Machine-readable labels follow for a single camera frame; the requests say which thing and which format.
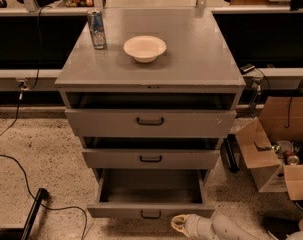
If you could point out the grey top drawer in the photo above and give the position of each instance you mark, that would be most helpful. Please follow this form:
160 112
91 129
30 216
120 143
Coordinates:
150 123

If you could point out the black metal floor stand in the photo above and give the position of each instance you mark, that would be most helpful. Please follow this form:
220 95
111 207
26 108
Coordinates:
14 233

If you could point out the red can in box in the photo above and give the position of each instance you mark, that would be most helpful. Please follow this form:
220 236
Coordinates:
291 158

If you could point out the grey bottom drawer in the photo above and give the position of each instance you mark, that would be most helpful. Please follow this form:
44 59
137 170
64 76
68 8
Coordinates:
150 194

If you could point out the brown cardboard box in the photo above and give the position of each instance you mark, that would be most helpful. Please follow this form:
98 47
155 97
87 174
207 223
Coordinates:
281 119

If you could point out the grey metal drawer cabinet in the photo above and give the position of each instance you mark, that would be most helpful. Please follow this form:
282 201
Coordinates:
196 72

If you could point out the blue silver drink can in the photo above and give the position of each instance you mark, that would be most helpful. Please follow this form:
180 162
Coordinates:
96 28

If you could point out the grey drawer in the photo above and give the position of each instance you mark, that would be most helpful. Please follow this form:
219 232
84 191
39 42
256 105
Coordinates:
150 194
150 159
150 123

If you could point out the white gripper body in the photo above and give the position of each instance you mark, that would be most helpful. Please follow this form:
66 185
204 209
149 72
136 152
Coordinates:
196 223

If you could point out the grey middle drawer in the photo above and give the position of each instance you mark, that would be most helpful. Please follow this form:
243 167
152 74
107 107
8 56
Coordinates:
150 159

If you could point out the black bar beside cabinet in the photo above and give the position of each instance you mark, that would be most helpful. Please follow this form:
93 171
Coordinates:
230 155

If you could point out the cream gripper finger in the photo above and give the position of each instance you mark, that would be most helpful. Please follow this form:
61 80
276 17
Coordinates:
178 223

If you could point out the small black device on ledge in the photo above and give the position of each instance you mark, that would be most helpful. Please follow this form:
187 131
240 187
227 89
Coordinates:
246 69

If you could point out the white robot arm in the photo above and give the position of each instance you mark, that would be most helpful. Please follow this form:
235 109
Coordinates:
222 227

